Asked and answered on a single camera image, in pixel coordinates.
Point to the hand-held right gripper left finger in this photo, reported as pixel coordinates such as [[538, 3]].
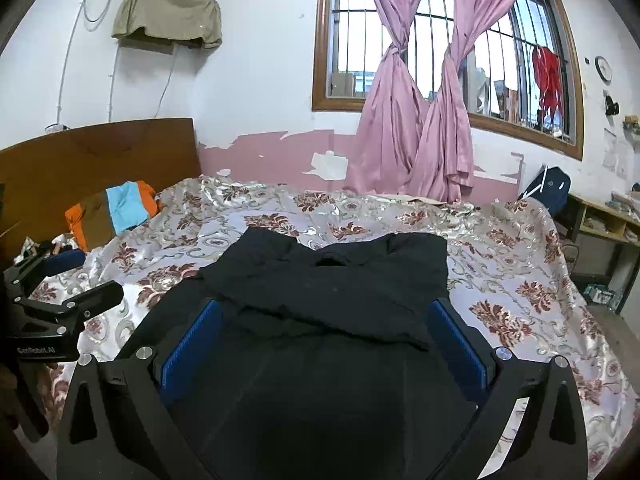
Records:
[[192, 340]]

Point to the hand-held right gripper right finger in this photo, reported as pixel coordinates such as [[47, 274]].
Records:
[[460, 345]]

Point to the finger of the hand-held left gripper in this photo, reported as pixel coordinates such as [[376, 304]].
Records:
[[97, 297], [62, 262]]

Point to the black jacket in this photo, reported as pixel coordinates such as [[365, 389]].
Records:
[[320, 320]]

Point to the red hanging clothes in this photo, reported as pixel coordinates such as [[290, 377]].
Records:
[[546, 80]]

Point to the small dark bundle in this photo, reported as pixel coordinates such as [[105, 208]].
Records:
[[52, 247]]

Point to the orange blue brown pillow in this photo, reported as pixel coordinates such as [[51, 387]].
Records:
[[120, 210]]

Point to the floral bedspread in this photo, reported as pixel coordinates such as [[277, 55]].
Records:
[[505, 270]]

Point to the wooden headboard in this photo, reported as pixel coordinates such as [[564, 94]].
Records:
[[85, 160]]

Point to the wooden desk with shelves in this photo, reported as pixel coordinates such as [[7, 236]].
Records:
[[600, 240]]

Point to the dark blue backpack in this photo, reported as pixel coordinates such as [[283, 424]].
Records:
[[550, 190]]

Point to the stack of papers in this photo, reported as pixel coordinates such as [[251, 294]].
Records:
[[625, 202]]

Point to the pink curtain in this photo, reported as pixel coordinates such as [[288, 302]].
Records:
[[450, 125], [390, 125]]

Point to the khaki covered air conditioner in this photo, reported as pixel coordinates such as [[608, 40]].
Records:
[[165, 10]]

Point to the wooden barred window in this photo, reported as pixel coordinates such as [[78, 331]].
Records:
[[435, 35]]

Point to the white wall paper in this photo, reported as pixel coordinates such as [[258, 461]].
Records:
[[617, 152]]

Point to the small wall shelf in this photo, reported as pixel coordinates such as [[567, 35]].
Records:
[[631, 125]]

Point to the black wall fixture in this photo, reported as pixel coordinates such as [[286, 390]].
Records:
[[611, 105]]

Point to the round wall clock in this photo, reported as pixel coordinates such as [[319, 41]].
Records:
[[604, 70]]

